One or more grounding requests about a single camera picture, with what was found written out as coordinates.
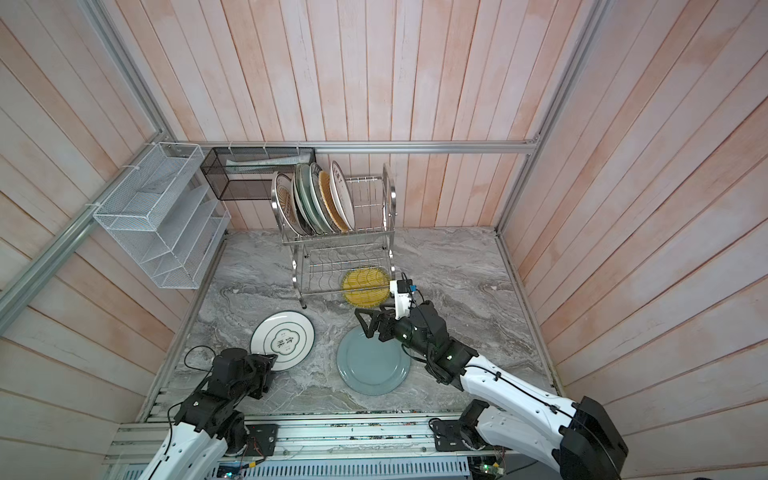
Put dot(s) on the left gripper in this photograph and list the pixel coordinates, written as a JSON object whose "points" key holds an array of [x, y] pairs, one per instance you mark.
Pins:
{"points": [[263, 364]]}

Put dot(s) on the white wire mesh shelf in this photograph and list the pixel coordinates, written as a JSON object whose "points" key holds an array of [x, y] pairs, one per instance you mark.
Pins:
{"points": [[169, 226]]}

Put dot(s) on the orange woven bamboo plate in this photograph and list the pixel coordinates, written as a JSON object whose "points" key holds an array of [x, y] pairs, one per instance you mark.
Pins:
{"points": [[324, 182]]}

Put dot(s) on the yellow green woven plate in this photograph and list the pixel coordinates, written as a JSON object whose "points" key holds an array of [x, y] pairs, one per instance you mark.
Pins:
{"points": [[366, 287]]}

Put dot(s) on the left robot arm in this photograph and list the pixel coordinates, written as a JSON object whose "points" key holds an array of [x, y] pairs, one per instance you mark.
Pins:
{"points": [[208, 425]]}

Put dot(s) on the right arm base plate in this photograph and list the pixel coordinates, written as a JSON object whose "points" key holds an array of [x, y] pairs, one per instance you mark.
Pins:
{"points": [[454, 435]]}

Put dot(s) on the aluminium front rail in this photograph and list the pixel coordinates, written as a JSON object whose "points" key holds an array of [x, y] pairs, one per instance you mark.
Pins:
{"points": [[305, 437]]}

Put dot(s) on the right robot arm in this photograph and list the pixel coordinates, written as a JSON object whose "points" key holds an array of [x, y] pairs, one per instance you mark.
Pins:
{"points": [[577, 439]]}

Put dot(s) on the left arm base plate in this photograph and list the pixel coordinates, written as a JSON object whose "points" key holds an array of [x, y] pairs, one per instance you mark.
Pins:
{"points": [[261, 440]]}

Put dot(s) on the cream plate with red flowers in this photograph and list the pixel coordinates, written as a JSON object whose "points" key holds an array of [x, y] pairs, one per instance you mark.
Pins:
{"points": [[304, 224]]}

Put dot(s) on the grey blue round plate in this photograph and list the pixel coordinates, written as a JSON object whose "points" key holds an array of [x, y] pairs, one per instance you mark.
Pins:
{"points": [[371, 367]]}

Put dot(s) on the stainless steel dish rack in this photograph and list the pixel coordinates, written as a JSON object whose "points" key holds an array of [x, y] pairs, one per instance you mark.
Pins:
{"points": [[319, 262]]}

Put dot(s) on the light green flower plate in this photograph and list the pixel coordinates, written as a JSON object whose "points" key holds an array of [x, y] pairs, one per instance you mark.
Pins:
{"points": [[305, 196]]}

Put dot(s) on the white plate dark lettered rim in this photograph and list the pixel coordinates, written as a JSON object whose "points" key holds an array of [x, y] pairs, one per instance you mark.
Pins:
{"points": [[318, 199]]}

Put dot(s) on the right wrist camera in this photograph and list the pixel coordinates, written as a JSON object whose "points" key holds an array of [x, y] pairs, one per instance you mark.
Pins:
{"points": [[401, 291]]}

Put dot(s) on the white plate green clover outline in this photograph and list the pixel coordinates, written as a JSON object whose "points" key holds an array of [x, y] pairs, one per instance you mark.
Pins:
{"points": [[288, 335]]}

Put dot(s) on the black wire wall basket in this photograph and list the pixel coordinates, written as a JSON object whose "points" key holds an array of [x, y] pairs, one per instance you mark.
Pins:
{"points": [[246, 173]]}

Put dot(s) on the white plate orange sunburst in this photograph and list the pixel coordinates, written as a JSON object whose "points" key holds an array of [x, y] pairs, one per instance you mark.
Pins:
{"points": [[283, 189]]}

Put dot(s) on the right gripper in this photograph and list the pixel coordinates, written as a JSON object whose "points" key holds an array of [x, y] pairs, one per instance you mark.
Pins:
{"points": [[380, 316]]}

